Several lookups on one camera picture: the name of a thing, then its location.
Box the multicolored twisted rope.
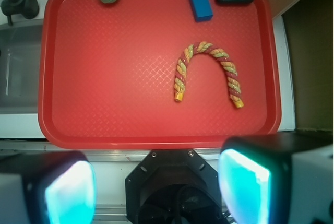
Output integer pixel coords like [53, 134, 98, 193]
[174, 41, 245, 109]

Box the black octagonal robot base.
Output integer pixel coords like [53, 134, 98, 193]
[125, 149, 228, 223]

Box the stainless steel sink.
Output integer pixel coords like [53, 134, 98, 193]
[1, 25, 42, 114]

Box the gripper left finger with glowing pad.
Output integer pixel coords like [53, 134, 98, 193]
[1, 151, 97, 223]

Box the black faucet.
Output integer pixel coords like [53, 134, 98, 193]
[1, 0, 40, 26]

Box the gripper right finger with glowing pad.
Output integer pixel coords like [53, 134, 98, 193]
[218, 132, 333, 223]

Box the red plastic tray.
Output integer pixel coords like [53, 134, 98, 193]
[38, 0, 281, 149]

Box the blue rectangular block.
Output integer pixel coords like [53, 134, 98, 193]
[189, 0, 213, 22]

